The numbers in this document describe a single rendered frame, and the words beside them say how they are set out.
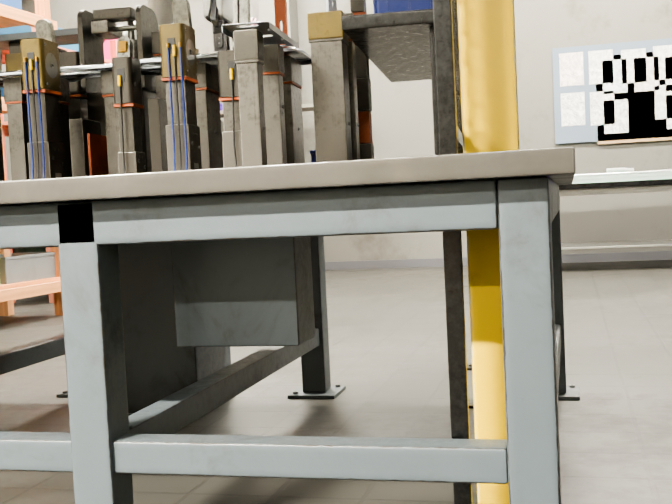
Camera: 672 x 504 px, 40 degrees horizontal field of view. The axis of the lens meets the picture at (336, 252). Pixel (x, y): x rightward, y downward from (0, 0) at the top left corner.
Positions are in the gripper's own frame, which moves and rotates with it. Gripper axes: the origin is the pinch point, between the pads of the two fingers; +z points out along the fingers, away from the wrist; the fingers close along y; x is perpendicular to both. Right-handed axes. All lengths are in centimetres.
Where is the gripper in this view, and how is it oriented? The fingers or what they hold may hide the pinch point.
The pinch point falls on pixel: (221, 43)
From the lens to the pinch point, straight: 228.0
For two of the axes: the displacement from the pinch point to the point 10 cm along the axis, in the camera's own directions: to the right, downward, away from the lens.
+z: 0.5, 10.0, 0.5
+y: -1.8, 0.6, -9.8
